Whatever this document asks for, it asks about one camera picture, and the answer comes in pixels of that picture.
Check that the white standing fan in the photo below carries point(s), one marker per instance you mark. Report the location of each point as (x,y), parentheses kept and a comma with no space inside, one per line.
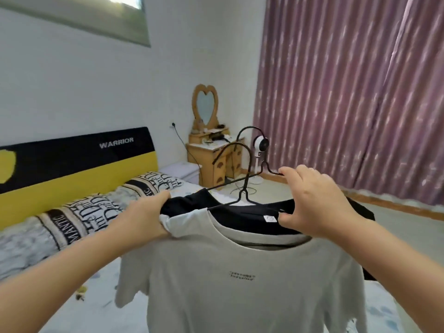
(261,143)

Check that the yellow black bed headboard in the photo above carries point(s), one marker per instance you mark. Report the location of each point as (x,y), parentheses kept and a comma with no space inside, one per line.
(69,183)

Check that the person's right forearm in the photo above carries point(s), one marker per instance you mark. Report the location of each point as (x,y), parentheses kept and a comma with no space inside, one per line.
(399,270)

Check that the black hair dryer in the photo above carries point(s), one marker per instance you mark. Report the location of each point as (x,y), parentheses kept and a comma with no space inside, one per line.
(220,137)

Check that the wooden framed mirror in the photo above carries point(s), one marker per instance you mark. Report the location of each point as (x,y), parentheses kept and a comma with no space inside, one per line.
(205,93)

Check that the purple curtain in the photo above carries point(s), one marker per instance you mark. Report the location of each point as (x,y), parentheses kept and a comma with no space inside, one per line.
(347,83)

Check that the white printed t-shirt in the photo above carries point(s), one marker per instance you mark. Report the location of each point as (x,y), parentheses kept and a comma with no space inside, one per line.
(225,301)

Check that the wooden cabinet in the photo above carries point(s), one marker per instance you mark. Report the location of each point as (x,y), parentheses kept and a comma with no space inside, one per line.
(208,162)

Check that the white nightstand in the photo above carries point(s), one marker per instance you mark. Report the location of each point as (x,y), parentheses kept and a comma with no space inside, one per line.
(180,171)

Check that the person's left hand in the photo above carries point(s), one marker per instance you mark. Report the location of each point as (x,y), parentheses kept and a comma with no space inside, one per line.
(142,221)

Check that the black white printed pillow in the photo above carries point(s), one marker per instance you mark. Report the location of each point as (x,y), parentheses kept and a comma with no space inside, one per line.
(52,225)
(152,183)

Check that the person's right hand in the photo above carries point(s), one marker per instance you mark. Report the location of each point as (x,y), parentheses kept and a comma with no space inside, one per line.
(322,208)

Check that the white leaf print quilt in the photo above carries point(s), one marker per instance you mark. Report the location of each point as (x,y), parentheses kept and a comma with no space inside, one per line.
(97,308)

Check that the person's left forearm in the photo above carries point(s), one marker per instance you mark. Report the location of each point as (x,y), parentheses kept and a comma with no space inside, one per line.
(52,277)

